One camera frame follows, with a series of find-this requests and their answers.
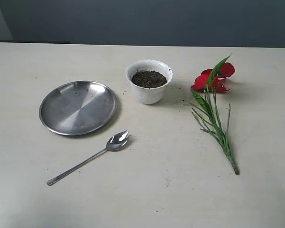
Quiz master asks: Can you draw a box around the white ceramic flower pot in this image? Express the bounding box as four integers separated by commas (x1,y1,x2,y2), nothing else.
125,59,173,105

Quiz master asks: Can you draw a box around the dark potting soil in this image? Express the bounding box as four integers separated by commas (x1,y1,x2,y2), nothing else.
131,71,167,88

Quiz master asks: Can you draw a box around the artificial red flower stem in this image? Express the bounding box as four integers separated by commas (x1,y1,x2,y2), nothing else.
190,56,240,175

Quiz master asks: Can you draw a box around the round steel plate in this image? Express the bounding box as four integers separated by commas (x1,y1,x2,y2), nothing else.
39,81,119,136

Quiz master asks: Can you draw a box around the steel spork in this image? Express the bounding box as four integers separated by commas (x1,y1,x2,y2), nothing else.
46,130,130,186

